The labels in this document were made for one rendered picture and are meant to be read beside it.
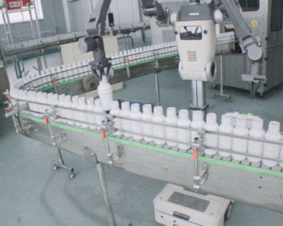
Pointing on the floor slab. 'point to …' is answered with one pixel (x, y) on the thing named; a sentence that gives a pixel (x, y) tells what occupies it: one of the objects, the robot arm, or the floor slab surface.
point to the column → (68, 16)
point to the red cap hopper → (14, 5)
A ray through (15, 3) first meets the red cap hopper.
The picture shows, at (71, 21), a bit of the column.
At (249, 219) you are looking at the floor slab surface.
